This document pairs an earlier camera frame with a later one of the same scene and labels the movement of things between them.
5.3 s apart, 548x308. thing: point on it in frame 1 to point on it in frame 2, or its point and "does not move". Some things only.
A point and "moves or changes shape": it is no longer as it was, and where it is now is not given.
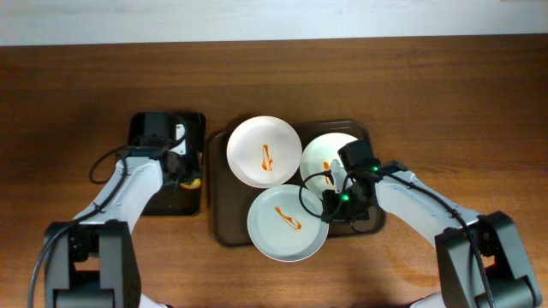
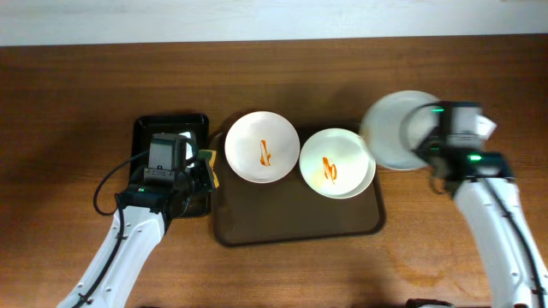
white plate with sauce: (285, 223) to (395, 122)
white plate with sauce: (264, 152) does not move
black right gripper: (338, 188) to (426, 151)
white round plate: (320, 164) does not move
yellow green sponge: (195, 183) moves or changes shape
